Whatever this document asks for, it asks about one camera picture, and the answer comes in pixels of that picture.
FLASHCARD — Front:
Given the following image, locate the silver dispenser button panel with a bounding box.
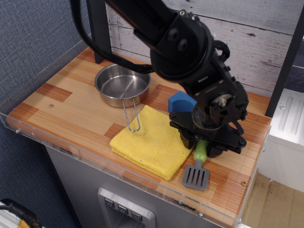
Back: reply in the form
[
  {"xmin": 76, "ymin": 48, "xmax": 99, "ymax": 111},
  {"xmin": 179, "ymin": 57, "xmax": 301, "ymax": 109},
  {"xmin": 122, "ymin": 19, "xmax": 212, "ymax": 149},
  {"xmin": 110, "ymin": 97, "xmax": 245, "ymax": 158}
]
[{"xmin": 97, "ymin": 187, "xmax": 156, "ymax": 228}]

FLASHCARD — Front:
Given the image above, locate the white side unit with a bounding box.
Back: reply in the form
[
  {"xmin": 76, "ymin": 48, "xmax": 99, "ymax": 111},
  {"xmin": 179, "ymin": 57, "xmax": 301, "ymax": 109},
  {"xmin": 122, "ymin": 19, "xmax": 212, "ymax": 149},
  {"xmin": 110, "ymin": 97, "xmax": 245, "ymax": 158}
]
[{"xmin": 257, "ymin": 89, "xmax": 304, "ymax": 192}]

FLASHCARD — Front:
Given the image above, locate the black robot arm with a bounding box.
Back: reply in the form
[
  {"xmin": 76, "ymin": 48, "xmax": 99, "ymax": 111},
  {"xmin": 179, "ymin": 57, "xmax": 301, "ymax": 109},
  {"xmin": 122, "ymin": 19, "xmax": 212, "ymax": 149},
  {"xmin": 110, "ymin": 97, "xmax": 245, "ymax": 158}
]
[{"xmin": 70, "ymin": 0, "xmax": 249, "ymax": 157}]

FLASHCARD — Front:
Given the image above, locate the grey toy cabinet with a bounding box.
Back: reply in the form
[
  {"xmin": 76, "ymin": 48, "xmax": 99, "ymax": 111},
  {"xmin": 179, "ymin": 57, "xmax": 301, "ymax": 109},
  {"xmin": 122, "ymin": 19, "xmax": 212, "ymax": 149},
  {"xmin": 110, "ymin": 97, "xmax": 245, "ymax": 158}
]
[{"xmin": 46, "ymin": 147, "xmax": 217, "ymax": 228}]

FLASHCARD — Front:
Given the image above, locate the dark right vertical post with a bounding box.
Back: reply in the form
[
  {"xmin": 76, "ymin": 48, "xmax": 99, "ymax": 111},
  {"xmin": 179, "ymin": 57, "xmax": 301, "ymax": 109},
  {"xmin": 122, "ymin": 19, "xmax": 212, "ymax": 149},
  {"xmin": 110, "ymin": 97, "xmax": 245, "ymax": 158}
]
[{"xmin": 265, "ymin": 8, "xmax": 304, "ymax": 117}]

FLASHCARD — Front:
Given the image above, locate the green handled grey toy spatula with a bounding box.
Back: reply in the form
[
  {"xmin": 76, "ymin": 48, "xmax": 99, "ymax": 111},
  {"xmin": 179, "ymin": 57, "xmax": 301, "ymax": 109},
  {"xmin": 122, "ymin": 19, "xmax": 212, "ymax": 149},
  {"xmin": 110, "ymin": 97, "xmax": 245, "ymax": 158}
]
[{"xmin": 182, "ymin": 140, "xmax": 209, "ymax": 190}]

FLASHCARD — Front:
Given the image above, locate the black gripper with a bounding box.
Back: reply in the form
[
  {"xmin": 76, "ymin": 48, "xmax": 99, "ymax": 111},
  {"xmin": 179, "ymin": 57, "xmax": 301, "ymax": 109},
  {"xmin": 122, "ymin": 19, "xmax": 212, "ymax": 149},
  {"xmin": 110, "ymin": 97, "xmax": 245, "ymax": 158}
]
[{"xmin": 169, "ymin": 104, "xmax": 247, "ymax": 158}]

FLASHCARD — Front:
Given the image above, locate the yellow cloth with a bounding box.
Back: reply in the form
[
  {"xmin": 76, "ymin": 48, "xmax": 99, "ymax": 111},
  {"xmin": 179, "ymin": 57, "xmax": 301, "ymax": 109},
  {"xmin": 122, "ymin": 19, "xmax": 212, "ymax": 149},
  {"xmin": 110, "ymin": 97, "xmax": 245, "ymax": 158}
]
[{"xmin": 110, "ymin": 105, "xmax": 194, "ymax": 181}]

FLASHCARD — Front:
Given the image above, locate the blue arch shaped block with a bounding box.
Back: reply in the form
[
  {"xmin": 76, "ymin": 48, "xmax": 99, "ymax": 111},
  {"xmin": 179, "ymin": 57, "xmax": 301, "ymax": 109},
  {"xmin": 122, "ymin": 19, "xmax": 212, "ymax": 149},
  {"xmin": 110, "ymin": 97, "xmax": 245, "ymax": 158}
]
[{"xmin": 168, "ymin": 91, "xmax": 197, "ymax": 113}]

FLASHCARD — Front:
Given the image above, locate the clear acrylic table guard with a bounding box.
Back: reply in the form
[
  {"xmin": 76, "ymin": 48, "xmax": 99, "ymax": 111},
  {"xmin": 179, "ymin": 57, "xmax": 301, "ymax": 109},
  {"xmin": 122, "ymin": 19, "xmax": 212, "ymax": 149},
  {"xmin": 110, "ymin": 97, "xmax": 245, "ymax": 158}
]
[{"xmin": 0, "ymin": 33, "xmax": 272, "ymax": 228}]

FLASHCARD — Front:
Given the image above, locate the stainless steel pot wire handle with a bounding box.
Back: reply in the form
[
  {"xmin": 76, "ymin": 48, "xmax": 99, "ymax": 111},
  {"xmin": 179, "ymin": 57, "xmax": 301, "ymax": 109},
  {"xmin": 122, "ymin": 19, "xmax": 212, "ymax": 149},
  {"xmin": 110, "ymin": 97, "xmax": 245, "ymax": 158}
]
[{"xmin": 95, "ymin": 64, "xmax": 152, "ymax": 133}]

